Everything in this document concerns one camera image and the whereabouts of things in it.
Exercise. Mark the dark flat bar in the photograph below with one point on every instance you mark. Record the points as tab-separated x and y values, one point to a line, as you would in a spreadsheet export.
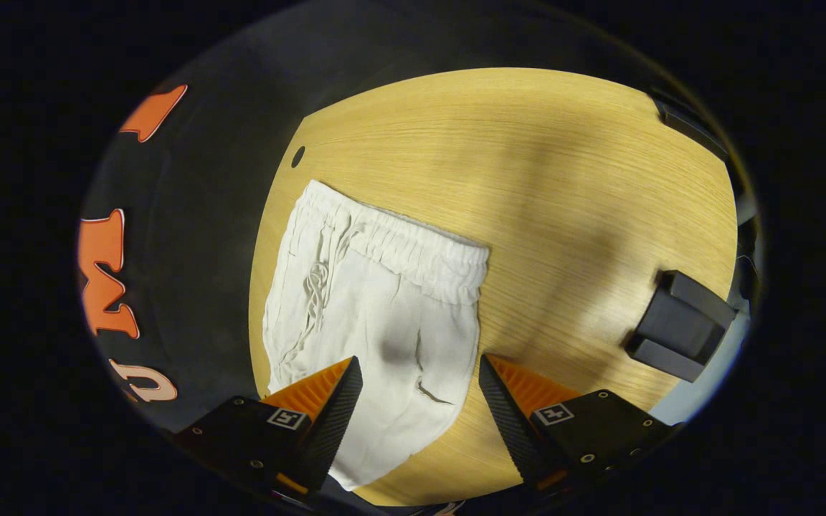
692	129

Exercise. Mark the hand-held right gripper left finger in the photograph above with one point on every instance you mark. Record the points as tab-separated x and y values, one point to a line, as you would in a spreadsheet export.
334	423

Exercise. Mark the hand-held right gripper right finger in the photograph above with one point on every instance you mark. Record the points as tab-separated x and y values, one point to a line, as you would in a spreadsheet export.
510	430

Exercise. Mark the black plastic block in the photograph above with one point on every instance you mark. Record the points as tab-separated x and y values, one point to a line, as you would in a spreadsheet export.
682	326

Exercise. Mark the white jeans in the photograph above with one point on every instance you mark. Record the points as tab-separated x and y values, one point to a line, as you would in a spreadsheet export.
384	308

